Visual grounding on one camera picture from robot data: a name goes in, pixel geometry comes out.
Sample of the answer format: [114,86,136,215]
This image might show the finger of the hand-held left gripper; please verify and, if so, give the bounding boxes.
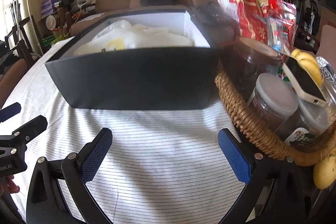
[12,115,48,146]
[0,103,22,122]

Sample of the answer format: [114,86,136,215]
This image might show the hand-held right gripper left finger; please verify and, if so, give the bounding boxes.
[26,127,113,224]

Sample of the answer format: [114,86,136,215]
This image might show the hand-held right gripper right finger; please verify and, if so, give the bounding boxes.
[217,128,306,224]

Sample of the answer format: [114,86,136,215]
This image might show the black storage box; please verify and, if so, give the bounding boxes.
[44,9,221,111]

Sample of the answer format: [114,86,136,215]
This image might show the yellow clear plastic packet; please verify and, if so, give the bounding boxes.
[106,39,127,51]

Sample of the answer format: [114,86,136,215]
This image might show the white plastic bag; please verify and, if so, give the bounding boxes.
[75,19,196,52]

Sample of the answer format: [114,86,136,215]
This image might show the person's left hand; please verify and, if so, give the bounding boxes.
[0,175,21,194]

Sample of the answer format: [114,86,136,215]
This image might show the brown padded chair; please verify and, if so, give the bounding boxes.
[0,57,28,109]

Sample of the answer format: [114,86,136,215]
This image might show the wicker basket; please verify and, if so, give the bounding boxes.
[215,67,336,167]

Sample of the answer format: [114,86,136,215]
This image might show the pile of clothes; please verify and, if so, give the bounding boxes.
[0,40,13,75]

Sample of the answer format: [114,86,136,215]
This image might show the grey lid jar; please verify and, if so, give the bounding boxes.
[247,73,300,132]

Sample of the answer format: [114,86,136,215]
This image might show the wooden chair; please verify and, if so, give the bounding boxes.
[5,15,48,56]

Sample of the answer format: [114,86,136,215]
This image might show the green bag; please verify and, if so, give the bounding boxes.
[42,35,71,47]

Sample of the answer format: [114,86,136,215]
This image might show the clear lid jar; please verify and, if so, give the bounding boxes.
[276,101,330,140]

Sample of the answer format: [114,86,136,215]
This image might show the yellow mango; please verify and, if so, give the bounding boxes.
[313,154,336,190]

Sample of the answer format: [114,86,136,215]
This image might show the large brown jar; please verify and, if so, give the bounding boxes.
[226,35,282,101]

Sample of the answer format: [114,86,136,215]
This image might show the round tin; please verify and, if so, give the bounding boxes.
[45,15,59,30]

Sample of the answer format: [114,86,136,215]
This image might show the phone in white case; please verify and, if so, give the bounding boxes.
[282,55,327,105]

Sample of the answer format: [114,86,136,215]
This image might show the stack of purple boxes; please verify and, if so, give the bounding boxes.
[41,0,62,16]

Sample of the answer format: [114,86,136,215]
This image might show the bunch of bananas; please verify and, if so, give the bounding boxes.
[291,49,324,86]

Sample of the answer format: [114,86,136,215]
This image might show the papers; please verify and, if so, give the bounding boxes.
[79,13,105,21]

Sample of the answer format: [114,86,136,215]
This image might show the mosaic glass vase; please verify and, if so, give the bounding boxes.
[316,56,336,109]

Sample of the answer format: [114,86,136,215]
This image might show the clear pack of small tools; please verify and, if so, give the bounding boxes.
[266,17,289,52]

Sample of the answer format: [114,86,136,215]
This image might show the red and gold snack bag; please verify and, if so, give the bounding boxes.
[234,0,271,46]

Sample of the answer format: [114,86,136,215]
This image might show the black remote control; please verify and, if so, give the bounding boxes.
[196,2,223,24]

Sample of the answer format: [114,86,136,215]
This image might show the white and red snack bag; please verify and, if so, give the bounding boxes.
[215,0,240,30]

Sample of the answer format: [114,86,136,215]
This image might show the red clear plastic bag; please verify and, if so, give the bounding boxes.
[265,0,297,48]

